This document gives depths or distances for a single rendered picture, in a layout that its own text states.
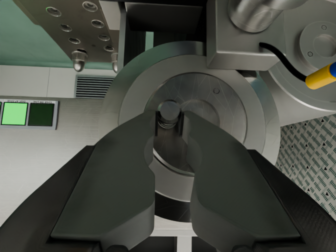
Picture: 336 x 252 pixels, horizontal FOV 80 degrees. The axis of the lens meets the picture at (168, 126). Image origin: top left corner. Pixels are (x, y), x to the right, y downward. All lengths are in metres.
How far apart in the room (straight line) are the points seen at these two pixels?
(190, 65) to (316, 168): 0.22
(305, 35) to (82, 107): 0.45
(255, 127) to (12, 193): 0.53
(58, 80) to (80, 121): 2.80
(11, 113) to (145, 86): 0.47
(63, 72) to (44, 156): 2.82
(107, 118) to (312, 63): 0.18
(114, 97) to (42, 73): 3.28
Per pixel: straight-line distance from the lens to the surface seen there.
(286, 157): 0.37
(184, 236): 0.53
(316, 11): 0.26
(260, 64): 0.17
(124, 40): 0.19
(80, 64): 0.55
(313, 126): 0.33
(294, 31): 0.23
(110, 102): 0.17
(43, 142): 0.55
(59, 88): 3.27
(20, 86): 3.53
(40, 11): 0.46
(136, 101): 0.16
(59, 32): 0.51
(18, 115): 0.58
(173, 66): 0.17
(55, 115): 0.54
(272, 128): 0.19
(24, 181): 0.57
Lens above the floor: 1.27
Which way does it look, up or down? 8 degrees down
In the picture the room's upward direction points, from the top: 179 degrees counter-clockwise
